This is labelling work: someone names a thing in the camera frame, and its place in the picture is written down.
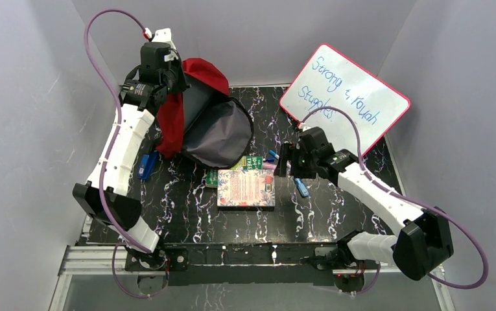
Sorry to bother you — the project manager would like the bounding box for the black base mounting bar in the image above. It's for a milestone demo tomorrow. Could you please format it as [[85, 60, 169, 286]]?
[[164, 242, 346, 286]]

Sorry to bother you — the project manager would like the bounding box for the pink-framed whiteboard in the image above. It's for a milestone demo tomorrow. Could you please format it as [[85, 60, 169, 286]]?
[[279, 43, 410, 154]]

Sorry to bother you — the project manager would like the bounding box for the blue-capped white marker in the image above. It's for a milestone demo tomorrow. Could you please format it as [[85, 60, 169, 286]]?
[[268, 150, 279, 160]]

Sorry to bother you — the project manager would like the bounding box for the small blue stapler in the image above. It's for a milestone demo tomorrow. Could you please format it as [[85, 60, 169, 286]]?
[[294, 178, 310, 198]]

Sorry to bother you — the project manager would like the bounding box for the floral pink book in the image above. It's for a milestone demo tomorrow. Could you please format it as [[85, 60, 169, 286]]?
[[217, 169, 276, 209]]

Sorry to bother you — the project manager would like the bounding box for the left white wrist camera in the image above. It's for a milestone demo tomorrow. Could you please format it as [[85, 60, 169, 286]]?
[[143, 27, 176, 49]]

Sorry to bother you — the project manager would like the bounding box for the pink highlighter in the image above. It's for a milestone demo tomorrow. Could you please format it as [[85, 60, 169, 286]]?
[[262, 162, 291, 170]]

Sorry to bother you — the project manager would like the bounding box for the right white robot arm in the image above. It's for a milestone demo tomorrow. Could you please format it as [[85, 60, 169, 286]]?
[[274, 127, 454, 281]]

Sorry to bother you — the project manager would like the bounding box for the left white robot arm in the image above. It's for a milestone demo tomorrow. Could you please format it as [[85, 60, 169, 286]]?
[[73, 41, 189, 270]]

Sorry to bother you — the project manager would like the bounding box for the red backpack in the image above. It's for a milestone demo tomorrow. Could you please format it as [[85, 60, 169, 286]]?
[[156, 58, 254, 169]]

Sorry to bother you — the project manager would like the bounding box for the green book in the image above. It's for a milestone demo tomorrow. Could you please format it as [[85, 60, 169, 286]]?
[[205, 155, 263, 189]]

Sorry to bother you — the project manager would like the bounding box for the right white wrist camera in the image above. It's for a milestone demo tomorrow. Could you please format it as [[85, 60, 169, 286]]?
[[297, 122, 311, 132]]

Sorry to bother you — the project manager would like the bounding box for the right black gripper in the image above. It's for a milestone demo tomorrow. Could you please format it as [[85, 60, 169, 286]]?
[[272, 143, 318, 179]]

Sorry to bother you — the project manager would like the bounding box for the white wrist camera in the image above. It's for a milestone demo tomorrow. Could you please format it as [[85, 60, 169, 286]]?
[[297, 122, 311, 132], [143, 27, 176, 49]]

